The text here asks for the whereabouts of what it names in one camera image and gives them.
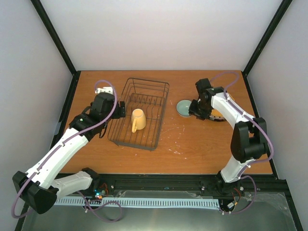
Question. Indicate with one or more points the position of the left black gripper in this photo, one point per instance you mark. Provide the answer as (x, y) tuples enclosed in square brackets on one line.
[(117, 114)]

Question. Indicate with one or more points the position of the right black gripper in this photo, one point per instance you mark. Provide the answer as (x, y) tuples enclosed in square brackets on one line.
[(192, 111)]

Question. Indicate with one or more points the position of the orange dotted plate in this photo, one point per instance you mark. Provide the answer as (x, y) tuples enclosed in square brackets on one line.
[(216, 113)]

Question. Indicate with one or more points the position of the light green ceramic bowl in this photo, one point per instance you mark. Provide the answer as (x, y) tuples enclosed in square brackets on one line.
[(182, 108)]

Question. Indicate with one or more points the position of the yellow ceramic mug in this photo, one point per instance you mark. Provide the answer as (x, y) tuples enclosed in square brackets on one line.
[(138, 120)]

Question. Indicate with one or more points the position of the dark wire dish rack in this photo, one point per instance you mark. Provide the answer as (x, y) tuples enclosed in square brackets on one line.
[(145, 104)]

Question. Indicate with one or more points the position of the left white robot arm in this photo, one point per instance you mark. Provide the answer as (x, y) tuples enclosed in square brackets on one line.
[(39, 187)]

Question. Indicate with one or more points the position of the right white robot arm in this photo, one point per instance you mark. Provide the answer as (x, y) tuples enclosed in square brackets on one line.
[(249, 139)]

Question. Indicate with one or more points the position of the black white striped plate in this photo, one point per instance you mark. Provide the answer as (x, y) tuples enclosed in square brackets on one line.
[(217, 118)]

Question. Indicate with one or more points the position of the light blue cable duct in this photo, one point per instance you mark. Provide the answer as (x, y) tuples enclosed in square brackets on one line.
[(155, 203)]

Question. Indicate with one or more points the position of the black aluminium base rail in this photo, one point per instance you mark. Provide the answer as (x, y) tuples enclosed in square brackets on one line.
[(204, 185)]

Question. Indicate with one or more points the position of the right black frame post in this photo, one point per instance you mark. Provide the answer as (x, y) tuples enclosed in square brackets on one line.
[(280, 12)]

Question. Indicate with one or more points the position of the black frame post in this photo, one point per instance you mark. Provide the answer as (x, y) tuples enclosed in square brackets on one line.
[(280, 12), (38, 6)]

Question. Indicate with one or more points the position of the left black frame post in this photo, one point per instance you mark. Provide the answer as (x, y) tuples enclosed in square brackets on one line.
[(38, 6)]

